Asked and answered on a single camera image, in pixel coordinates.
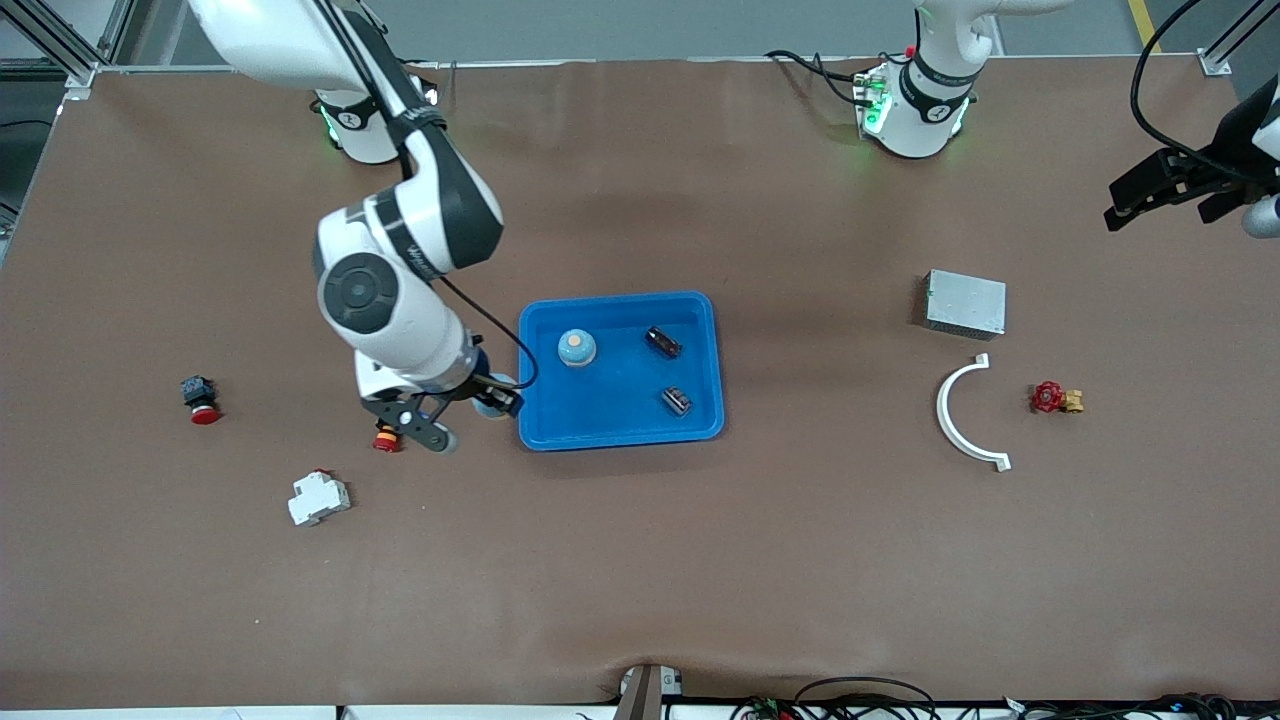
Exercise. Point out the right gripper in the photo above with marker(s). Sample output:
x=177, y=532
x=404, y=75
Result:
x=478, y=382

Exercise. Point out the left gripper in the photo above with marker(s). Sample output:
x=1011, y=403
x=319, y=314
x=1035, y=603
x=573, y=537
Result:
x=1222, y=160

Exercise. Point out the light blue call bell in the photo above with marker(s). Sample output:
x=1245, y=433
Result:
x=577, y=348
x=487, y=409

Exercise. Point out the dark electrolytic capacitor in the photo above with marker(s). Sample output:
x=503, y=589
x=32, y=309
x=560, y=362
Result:
x=663, y=342
x=677, y=401

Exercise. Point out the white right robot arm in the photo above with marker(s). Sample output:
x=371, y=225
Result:
x=390, y=300

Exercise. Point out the blue plastic tray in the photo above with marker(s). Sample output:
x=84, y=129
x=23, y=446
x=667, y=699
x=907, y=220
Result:
x=610, y=400

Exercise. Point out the red orange emergency stop button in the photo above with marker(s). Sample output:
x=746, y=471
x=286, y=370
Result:
x=385, y=442

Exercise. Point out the white circuit breaker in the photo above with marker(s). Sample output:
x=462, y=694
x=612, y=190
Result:
x=318, y=498

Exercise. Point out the brown table mat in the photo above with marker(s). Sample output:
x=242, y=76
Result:
x=640, y=560

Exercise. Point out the red mushroom push button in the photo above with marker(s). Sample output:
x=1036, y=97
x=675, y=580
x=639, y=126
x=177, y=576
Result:
x=198, y=392

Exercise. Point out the silver metal box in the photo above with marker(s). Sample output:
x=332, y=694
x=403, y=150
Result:
x=965, y=303

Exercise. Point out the white curved plastic piece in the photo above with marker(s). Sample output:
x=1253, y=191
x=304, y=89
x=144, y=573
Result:
x=943, y=415

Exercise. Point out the aluminium frame post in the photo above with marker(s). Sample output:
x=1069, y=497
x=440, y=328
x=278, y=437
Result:
x=1215, y=62
x=80, y=72

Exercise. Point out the grey metal bracket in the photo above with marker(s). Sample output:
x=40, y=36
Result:
x=641, y=695

